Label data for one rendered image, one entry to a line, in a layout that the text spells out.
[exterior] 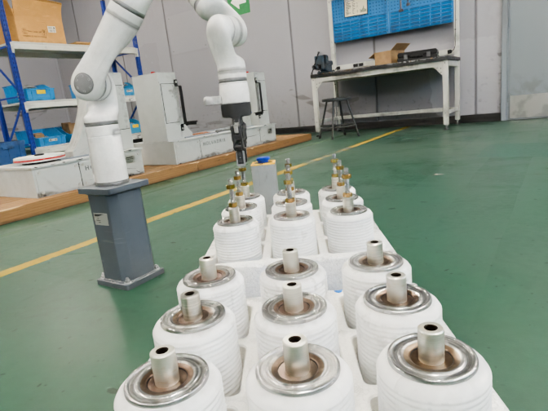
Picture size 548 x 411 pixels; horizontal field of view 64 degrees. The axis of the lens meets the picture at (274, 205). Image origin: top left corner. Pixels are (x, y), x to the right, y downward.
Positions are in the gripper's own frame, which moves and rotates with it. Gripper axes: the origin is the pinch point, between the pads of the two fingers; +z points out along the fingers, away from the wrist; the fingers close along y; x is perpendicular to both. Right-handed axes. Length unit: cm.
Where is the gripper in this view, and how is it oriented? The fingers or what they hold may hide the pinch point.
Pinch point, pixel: (241, 159)
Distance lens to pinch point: 113.4
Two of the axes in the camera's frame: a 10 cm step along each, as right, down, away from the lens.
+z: 1.0, 9.7, 2.3
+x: -10.0, 1.0, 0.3
